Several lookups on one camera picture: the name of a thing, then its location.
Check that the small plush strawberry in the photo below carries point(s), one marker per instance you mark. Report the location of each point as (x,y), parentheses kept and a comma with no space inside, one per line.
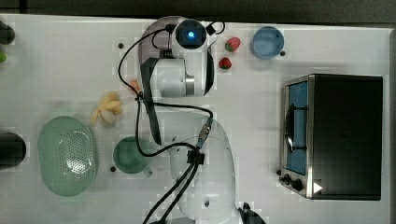
(225,63)

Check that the green cup with handle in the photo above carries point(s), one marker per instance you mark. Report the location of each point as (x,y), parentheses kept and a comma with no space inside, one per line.
(129,160)

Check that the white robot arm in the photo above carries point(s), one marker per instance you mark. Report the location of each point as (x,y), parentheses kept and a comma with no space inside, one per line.
(200,154)

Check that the large plush strawberry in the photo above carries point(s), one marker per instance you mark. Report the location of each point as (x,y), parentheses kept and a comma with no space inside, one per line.
(232,44)

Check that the green oval colander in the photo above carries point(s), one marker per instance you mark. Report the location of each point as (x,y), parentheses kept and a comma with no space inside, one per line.
(67,156)

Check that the silver black toaster oven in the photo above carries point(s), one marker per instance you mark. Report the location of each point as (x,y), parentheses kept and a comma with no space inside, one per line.
(332,131)

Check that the plush orange slice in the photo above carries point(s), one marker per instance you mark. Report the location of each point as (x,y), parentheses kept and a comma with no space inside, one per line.
(134,86)

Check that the plush yellow banana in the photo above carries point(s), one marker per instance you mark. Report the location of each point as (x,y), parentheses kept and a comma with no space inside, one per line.
(108,109)

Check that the black cylinder cup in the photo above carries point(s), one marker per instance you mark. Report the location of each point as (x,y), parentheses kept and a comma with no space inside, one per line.
(12,150)

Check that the small green object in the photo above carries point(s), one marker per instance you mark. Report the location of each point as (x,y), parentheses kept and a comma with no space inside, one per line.
(3,57)

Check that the blue round bowl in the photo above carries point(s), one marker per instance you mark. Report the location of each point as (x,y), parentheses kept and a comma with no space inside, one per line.
(267,43)

